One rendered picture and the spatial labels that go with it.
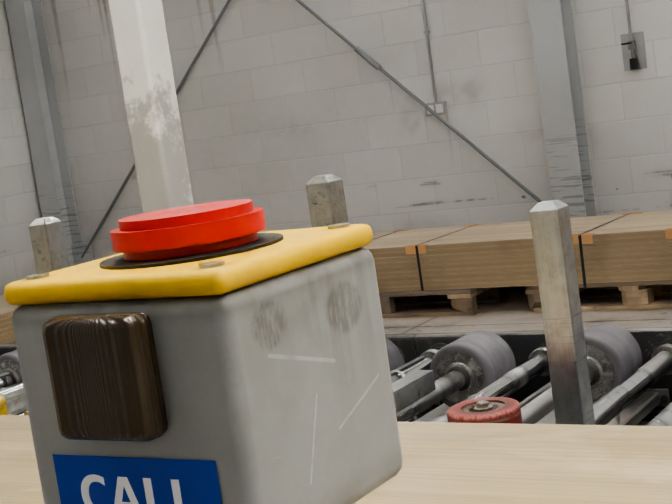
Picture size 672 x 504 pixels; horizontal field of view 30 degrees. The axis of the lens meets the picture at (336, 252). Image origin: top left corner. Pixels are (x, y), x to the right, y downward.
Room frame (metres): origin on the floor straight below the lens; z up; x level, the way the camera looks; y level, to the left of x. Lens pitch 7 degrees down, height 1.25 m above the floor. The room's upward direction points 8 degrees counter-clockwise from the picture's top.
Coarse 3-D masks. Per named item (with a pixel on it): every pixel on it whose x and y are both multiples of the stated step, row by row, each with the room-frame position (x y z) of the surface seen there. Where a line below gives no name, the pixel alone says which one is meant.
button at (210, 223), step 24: (144, 216) 0.32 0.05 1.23; (168, 216) 0.31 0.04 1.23; (192, 216) 0.31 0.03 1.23; (216, 216) 0.31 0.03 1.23; (240, 216) 0.31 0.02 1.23; (264, 216) 0.32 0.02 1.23; (120, 240) 0.31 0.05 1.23; (144, 240) 0.31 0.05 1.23; (168, 240) 0.30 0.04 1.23; (192, 240) 0.30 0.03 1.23; (216, 240) 0.31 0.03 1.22; (240, 240) 0.31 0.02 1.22
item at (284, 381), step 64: (192, 256) 0.31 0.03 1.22; (256, 256) 0.29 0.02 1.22; (320, 256) 0.31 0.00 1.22; (192, 320) 0.28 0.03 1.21; (256, 320) 0.29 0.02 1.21; (320, 320) 0.31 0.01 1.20; (192, 384) 0.28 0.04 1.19; (256, 384) 0.28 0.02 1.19; (320, 384) 0.30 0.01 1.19; (384, 384) 0.33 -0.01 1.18; (64, 448) 0.31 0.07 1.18; (128, 448) 0.30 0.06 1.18; (192, 448) 0.28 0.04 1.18; (256, 448) 0.28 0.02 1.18; (320, 448) 0.30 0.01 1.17; (384, 448) 0.33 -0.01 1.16
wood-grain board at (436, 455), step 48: (0, 432) 1.57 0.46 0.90; (432, 432) 1.28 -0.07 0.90; (480, 432) 1.25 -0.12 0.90; (528, 432) 1.23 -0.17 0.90; (576, 432) 1.20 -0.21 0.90; (624, 432) 1.18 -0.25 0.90; (0, 480) 1.34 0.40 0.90; (432, 480) 1.12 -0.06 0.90; (480, 480) 1.09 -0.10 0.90; (528, 480) 1.08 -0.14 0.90; (576, 480) 1.06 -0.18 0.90; (624, 480) 1.04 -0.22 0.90
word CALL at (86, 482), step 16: (64, 464) 0.31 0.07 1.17; (80, 464) 0.30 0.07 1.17; (96, 464) 0.30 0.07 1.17; (112, 464) 0.30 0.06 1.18; (128, 464) 0.30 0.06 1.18; (144, 464) 0.29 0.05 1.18; (160, 464) 0.29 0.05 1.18; (176, 464) 0.29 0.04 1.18; (192, 464) 0.28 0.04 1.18; (208, 464) 0.28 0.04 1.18; (64, 480) 0.31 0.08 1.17; (80, 480) 0.30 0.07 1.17; (96, 480) 0.30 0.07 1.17; (112, 480) 0.30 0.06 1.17; (128, 480) 0.30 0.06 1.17; (144, 480) 0.29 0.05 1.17; (160, 480) 0.29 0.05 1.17; (176, 480) 0.29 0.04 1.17; (192, 480) 0.28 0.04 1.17; (208, 480) 0.28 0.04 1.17; (64, 496) 0.31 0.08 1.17; (80, 496) 0.30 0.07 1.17; (96, 496) 0.30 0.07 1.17; (112, 496) 0.30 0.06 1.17; (128, 496) 0.30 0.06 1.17; (144, 496) 0.29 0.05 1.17; (160, 496) 0.29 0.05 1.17; (176, 496) 0.29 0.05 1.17; (192, 496) 0.29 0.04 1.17; (208, 496) 0.28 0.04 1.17
